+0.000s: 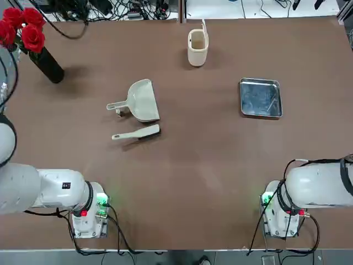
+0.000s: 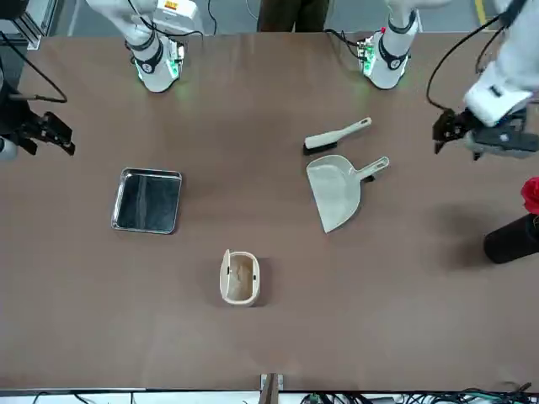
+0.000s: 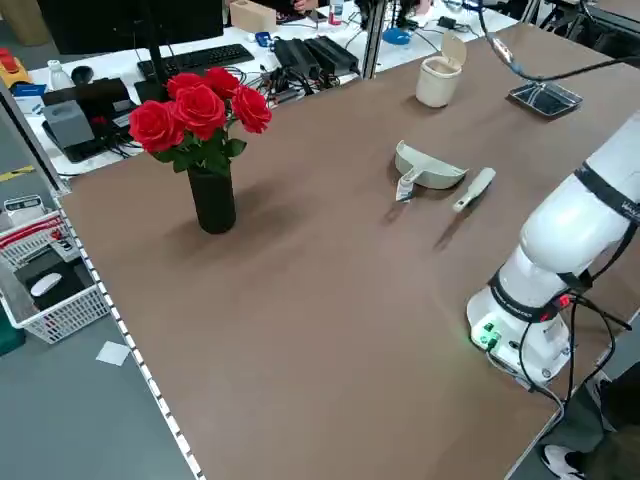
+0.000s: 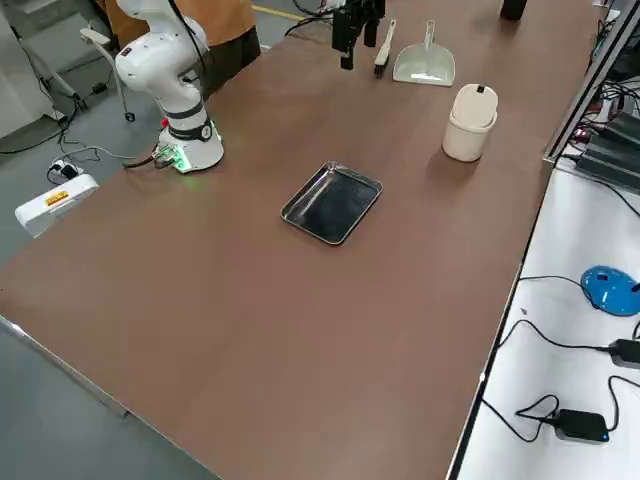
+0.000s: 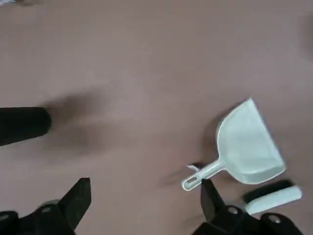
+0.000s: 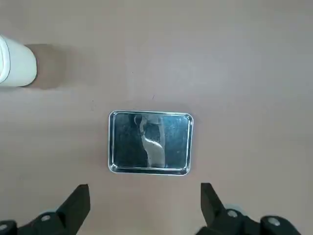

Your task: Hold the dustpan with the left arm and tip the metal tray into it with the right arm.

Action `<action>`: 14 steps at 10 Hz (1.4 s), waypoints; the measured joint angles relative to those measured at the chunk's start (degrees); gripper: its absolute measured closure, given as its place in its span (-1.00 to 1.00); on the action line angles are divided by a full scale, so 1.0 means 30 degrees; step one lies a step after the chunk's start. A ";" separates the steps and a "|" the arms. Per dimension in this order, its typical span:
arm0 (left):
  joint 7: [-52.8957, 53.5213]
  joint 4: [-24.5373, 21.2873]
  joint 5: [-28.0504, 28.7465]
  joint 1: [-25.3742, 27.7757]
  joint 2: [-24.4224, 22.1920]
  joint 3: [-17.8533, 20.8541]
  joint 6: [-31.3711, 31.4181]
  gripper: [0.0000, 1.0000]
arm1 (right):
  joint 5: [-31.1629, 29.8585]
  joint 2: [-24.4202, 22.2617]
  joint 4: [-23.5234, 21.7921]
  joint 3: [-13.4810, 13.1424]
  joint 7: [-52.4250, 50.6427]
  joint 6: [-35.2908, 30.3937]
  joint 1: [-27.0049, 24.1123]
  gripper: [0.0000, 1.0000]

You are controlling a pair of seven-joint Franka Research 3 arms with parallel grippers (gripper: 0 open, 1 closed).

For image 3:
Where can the black round object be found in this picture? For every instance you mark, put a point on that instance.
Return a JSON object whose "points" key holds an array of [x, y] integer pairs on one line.
{"points": [[82, 74]]}

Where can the white plastic mesh basket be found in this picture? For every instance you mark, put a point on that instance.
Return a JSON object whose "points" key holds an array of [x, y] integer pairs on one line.
{"points": [[65, 310]]}

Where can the dark brown box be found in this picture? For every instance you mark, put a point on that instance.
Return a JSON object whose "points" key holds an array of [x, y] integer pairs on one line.
{"points": [[100, 92]]}

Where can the black cylindrical vase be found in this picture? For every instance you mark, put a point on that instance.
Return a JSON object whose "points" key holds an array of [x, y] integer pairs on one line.
{"points": [[212, 205]]}

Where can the cream lidded desktop bin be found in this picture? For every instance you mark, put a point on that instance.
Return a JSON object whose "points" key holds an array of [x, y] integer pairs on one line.
{"points": [[437, 82]]}

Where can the blue white carton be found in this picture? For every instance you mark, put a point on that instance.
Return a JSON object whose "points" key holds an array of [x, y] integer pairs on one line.
{"points": [[30, 97]]}

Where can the small black charger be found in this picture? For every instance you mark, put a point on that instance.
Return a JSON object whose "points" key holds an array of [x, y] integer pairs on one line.
{"points": [[408, 24], [447, 22]]}

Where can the white computer mouse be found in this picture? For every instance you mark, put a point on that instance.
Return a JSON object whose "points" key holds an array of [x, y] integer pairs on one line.
{"points": [[46, 283]]}

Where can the small blue tape dispenser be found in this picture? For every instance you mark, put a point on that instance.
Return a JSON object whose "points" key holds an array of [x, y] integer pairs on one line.
{"points": [[263, 39]]}

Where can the black metal frame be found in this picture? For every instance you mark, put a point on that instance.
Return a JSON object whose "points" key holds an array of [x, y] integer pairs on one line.
{"points": [[615, 35]]}

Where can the white brush black bristles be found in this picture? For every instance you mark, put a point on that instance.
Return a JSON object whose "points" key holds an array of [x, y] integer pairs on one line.
{"points": [[475, 187]]}

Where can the tan cardboard box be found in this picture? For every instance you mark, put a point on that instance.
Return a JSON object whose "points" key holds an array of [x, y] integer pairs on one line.
{"points": [[252, 15]]}

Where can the black flat base tray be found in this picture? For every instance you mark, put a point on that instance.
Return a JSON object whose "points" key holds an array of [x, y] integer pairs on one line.
{"points": [[90, 147]]}

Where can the white digital scale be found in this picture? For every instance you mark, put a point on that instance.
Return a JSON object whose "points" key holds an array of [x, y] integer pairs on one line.
{"points": [[22, 207]]}

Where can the red artificial rose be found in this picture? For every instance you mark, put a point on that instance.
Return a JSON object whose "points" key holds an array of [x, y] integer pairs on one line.
{"points": [[200, 107], [222, 80], [182, 82], [250, 107], [152, 125]]}

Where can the rectangular shiny metal tray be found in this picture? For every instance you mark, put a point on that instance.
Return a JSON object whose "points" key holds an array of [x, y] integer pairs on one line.
{"points": [[545, 100]]}

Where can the white bottle red label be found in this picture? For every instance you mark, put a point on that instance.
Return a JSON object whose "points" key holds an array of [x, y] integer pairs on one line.
{"points": [[336, 12]]}

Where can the black mouse pad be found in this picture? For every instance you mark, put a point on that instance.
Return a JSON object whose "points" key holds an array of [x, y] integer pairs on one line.
{"points": [[75, 280]]}

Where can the aluminium frame post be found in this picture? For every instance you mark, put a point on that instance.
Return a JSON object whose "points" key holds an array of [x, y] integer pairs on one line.
{"points": [[375, 35], [29, 135]]}

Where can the dark green box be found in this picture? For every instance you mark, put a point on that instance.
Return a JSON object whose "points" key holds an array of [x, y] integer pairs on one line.
{"points": [[10, 332]]}

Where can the black computer keyboard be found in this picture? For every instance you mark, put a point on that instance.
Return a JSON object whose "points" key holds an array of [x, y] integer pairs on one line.
{"points": [[200, 57]]}

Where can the printed paper hang tag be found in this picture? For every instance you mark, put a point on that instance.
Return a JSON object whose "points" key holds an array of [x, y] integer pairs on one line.
{"points": [[402, 192]]}

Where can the white paper sheet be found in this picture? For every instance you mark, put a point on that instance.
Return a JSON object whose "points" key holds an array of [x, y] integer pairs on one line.
{"points": [[113, 354]]}

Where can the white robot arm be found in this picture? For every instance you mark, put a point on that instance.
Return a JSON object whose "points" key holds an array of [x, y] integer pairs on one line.
{"points": [[560, 225]]}

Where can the person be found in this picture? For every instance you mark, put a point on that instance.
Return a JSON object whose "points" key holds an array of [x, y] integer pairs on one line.
{"points": [[560, 457]]}

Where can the smartphone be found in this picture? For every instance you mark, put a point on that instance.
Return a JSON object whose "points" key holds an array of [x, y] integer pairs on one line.
{"points": [[315, 15]]}

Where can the pink cup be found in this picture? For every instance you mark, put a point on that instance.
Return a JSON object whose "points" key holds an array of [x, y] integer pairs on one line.
{"points": [[424, 6]]}

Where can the yellow emergency stop button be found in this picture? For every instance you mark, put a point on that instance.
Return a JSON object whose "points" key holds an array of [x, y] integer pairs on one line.
{"points": [[12, 67]]}

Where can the black power adapter brick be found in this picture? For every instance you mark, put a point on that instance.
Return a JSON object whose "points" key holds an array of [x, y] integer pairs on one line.
{"points": [[332, 52], [295, 55]]}

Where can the clear plastic water bottle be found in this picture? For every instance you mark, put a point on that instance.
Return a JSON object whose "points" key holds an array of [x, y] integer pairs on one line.
{"points": [[58, 77]]}

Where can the grey cube box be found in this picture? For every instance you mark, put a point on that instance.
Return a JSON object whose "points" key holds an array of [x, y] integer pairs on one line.
{"points": [[70, 122]]}

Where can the pale grey plastic dustpan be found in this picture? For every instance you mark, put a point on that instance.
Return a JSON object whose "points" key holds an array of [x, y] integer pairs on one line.
{"points": [[430, 172]]}

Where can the black computer monitor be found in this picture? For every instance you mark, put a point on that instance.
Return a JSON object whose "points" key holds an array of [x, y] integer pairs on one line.
{"points": [[125, 25]]}

